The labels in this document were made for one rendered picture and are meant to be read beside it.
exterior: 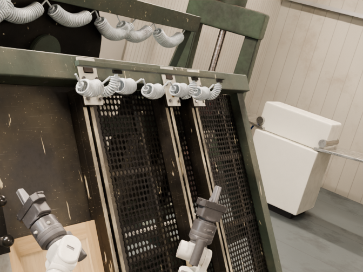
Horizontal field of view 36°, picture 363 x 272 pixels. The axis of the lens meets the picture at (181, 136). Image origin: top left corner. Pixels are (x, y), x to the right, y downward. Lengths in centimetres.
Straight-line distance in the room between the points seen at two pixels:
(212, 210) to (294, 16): 813
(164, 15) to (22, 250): 180
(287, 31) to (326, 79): 110
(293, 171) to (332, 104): 255
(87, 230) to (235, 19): 491
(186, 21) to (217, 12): 333
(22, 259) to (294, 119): 585
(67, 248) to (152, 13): 184
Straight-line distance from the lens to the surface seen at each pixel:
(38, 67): 207
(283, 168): 743
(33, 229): 176
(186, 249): 206
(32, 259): 200
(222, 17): 681
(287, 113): 751
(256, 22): 674
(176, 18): 342
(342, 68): 966
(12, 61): 199
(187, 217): 264
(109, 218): 222
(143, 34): 317
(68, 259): 166
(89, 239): 218
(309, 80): 981
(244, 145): 337
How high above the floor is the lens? 222
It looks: 12 degrees down
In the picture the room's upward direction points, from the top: 16 degrees clockwise
